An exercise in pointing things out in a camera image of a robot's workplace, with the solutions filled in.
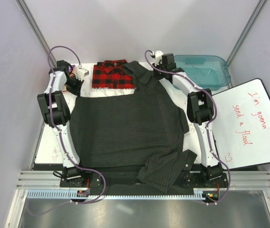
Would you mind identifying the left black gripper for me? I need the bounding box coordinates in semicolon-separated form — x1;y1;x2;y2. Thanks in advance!
64;76;84;97

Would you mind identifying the dark pinstriped long sleeve shirt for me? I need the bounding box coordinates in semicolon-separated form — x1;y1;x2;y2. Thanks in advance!
70;61;196;192

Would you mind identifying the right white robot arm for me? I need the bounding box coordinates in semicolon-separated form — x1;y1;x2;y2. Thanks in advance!
150;51;229;187

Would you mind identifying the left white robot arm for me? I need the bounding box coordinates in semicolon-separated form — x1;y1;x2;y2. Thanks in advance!
37;60;87;188

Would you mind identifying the Roald Dahl paperback book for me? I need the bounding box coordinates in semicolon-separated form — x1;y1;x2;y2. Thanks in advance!
68;63;75;74

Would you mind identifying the red black plaid folded shirt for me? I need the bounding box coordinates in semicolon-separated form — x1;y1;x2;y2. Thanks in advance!
92;59;135;89

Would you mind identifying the teal transparent plastic bin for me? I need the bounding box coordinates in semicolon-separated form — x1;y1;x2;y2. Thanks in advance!
174;55;231;91

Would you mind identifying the whiteboard with red writing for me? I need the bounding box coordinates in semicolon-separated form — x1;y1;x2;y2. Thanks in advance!
213;78;270;169

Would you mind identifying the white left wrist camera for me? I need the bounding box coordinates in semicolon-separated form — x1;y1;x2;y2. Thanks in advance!
75;68;89;81

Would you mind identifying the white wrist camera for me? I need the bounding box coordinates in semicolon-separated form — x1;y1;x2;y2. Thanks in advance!
150;50;164;66
75;68;89;81

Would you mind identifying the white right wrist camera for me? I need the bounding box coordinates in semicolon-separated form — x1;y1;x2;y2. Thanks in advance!
150;50;164;66

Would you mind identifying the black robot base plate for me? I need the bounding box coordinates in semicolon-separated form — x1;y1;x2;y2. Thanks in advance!
60;164;228;196

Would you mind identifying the aluminium frame rail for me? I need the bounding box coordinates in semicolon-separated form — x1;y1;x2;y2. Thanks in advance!
17;171;270;190

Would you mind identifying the white slotted cable duct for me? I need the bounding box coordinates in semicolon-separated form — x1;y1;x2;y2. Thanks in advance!
27;188;221;200

